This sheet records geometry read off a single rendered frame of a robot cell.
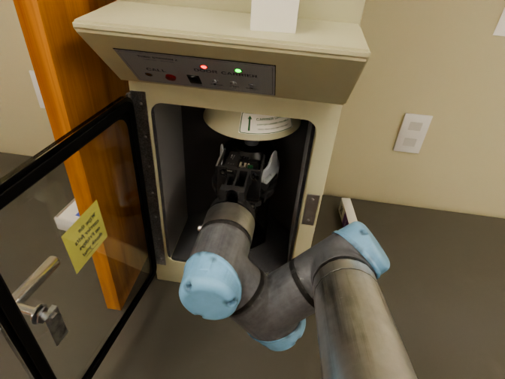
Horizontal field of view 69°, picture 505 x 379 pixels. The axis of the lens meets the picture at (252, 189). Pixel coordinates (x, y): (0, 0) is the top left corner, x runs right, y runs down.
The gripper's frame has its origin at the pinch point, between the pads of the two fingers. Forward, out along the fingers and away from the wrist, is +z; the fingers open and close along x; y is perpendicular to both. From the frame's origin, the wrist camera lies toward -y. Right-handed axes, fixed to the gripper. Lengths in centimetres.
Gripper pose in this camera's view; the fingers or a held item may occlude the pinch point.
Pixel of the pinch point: (249, 160)
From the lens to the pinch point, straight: 73.2
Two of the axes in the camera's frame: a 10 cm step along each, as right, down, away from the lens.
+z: 1.5, -5.9, 7.9
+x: -9.9, -1.3, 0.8
